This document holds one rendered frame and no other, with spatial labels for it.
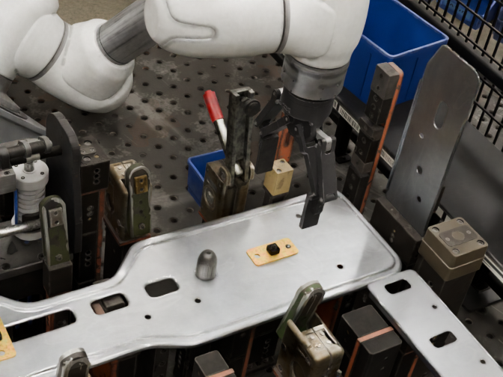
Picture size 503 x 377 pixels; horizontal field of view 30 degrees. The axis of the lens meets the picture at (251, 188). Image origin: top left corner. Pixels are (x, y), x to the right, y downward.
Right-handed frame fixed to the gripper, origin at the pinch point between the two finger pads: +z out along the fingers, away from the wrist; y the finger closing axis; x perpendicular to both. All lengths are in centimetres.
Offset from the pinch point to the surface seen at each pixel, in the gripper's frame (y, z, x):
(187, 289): 2.1, 13.3, -16.8
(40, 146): -17.8, -4.5, -33.3
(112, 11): -228, 113, 77
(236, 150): -14.5, 2.7, -0.5
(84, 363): 15.5, 4.4, -39.6
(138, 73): -93, 43, 21
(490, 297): 5, 42, 56
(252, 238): -4.1, 13.2, -1.5
